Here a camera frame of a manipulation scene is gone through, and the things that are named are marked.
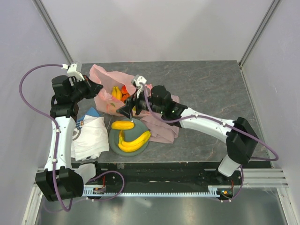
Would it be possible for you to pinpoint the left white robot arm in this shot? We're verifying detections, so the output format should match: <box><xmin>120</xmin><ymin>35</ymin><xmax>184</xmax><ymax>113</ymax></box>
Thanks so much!
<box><xmin>35</xmin><ymin>75</ymin><xmax>103</xmax><ymax>202</ymax></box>

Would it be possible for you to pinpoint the mauve folded cloth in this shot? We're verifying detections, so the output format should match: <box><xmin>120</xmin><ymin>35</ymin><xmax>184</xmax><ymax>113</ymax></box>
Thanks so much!
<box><xmin>140</xmin><ymin>92</ymin><xmax>180</xmax><ymax>144</ymax></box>

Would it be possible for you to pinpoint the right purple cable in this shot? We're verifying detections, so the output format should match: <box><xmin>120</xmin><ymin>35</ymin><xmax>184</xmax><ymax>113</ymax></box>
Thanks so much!
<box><xmin>140</xmin><ymin>82</ymin><xmax>279</xmax><ymax>203</ymax></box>

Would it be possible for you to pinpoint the yellow banana bunch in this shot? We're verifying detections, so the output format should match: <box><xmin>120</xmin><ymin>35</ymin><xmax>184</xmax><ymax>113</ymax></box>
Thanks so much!
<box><xmin>118</xmin><ymin>130</ymin><xmax>151</xmax><ymax>153</ymax></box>

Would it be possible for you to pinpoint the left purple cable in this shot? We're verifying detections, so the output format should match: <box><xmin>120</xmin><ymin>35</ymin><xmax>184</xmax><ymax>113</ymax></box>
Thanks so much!
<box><xmin>18</xmin><ymin>63</ymin><xmax>73</xmax><ymax>213</ymax></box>

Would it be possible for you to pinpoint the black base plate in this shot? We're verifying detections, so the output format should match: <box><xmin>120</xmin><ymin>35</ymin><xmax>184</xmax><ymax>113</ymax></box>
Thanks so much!
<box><xmin>93</xmin><ymin>162</ymin><xmax>242</xmax><ymax>187</ymax></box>

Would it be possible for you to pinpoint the aluminium frame post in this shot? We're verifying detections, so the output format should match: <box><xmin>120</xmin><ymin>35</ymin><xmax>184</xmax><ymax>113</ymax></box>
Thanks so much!
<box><xmin>32</xmin><ymin>0</ymin><xmax>74</xmax><ymax>64</ymax></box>
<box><xmin>238</xmin><ymin>0</ymin><xmax>281</xmax><ymax>69</ymax></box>

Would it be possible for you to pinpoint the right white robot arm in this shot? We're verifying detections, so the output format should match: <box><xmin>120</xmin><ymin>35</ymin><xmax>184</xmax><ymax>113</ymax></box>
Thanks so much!
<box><xmin>117</xmin><ymin>85</ymin><xmax>258</xmax><ymax>185</ymax></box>

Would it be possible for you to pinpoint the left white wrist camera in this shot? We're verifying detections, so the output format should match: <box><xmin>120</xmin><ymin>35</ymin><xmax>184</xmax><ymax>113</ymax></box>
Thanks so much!
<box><xmin>62</xmin><ymin>62</ymin><xmax>84</xmax><ymax>81</ymax></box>

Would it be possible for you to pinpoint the left aluminium frame post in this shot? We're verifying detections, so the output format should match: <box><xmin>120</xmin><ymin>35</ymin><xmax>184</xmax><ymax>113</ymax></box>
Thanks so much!
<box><xmin>32</xmin><ymin>0</ymin><xmax>74</xmax><ymax>64</ymax></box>

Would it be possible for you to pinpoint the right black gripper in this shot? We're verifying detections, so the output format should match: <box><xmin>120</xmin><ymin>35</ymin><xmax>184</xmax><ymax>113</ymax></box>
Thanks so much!
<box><xmin>116</xmin><ymin>87</ymin><xmax>164</xmax><ymax>120</ymax></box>

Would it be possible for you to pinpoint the orange tangerine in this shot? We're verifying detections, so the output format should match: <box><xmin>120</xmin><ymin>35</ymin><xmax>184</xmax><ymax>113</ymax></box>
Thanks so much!
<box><xmin>121</xmin><ymin>94</ymin><xmax>130</xmax><ymax>102</ymax></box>

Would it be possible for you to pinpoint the pink plastic bag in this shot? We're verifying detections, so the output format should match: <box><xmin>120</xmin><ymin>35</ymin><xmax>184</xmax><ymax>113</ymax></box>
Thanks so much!
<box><xmin>90</xmin><ymin>64</ymin><xmax>153</xmax><ymax>117</ymax></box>

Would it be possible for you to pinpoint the aluminium rail front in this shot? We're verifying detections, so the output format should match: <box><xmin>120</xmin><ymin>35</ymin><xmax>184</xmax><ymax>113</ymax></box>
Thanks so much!
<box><xmin>32</xmin><ymin>167</ymin><xmax>289</xmax><ymax>188</ymax></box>

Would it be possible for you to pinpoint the white slotted cable duct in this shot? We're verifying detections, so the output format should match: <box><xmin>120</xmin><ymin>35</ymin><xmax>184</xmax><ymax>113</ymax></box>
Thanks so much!
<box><xmin>82</xmin><ymin>185</ymin><xmax>220</xmax><ymax>198</ymax></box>

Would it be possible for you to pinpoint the red-yellow apple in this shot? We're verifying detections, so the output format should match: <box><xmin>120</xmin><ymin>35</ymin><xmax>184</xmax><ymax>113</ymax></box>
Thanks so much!
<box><xmin>121</xmin><ymin>85</ymin><xmax>130</xmax><ymax>95</ymax></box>

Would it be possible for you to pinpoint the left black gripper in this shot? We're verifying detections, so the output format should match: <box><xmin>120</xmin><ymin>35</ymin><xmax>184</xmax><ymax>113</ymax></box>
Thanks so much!
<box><xmin>69</xmin><ymin>75</ymin><xmax>103</xmax><ymax>103</ymax></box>

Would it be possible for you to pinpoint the right aluminium frame post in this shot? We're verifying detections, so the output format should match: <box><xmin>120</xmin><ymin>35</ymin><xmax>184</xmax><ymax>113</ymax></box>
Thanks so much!
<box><xmin>238</xmin><ymin>0</ymin><xmax>281</xmax><ymax>69</ymax></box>

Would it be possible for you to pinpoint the single yellow banana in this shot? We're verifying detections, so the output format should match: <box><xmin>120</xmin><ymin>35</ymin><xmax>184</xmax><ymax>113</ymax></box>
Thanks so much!
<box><xmin>111</xmin><ymin>86</ymin><xmax>122</xmax><ymax>100</ymax></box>

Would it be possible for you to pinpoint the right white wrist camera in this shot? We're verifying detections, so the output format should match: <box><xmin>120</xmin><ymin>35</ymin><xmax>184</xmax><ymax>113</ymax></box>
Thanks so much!
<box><xmin>131</xmin><ymin>75</ymin><xmax>147</xmax><ymax>98</ymax></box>

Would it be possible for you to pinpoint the grey-green plate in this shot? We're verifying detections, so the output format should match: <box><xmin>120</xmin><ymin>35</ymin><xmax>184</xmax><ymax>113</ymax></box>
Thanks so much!
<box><xmin>108</xmin><ymin>119</ymin><xmax>149</xmax><ymax>157</ymax></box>

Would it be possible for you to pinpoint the white cloth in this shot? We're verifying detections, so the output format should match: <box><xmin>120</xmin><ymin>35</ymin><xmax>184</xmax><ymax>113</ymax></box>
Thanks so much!
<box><xmin>71</xmin><ymin>115</ymin><xmax>110</xmax><ymax>161</ymax></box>

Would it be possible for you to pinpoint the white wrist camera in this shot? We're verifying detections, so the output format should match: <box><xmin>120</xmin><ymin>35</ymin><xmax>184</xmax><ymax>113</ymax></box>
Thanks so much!
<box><xmin>131</xmin><ymin>75</ymin><xmax>147</xmax><ymax>98</ymax></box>
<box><xmin>62</xmin><ymin>62</ymin><xmax>84</xmax><ymax>81</ymax></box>

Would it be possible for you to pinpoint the yellow mango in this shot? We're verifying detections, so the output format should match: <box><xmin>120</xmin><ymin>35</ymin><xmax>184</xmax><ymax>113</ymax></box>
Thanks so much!
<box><xmin>111</xmin><ymin>120</ymin><xmax>135</xmax><ymax>130</ymax></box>

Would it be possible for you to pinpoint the purple cable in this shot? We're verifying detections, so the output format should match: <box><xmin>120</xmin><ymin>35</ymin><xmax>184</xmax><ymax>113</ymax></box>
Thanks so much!
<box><xmin>18</xmin><ymin>63</ymin><xmax>73</xmax><ymax>213</ymax></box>
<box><xmin>140</xmin><ymin>82</ymin><xmax>279</xmax><ymax>203</ymax></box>

